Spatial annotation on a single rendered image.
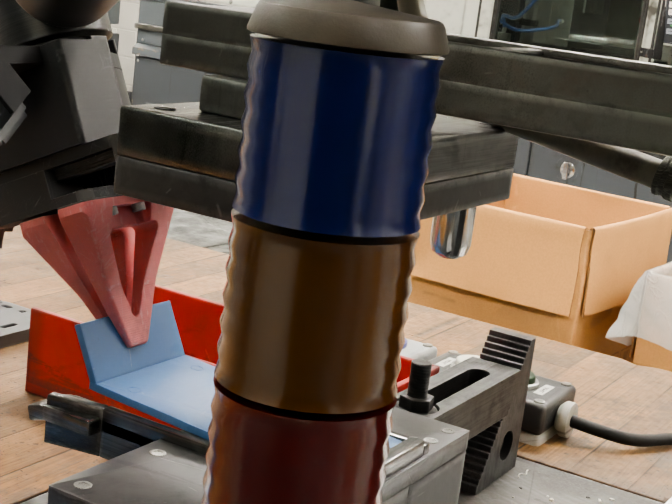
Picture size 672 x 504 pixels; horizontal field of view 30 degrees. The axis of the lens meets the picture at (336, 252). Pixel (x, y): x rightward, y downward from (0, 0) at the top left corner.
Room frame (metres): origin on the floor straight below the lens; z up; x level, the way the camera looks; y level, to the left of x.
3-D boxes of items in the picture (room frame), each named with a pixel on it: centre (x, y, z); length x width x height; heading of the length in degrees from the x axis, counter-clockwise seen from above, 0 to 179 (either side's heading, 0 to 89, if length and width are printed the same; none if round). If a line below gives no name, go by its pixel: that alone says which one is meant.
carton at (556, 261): (3.06, -0.49, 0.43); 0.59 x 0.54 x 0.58; 147
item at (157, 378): (0.56, 0.04, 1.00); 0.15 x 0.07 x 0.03; 61
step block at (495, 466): (0.75, -0.11, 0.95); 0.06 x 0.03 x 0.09; 151
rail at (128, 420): (0.52, 0.04, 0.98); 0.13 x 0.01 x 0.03; 61
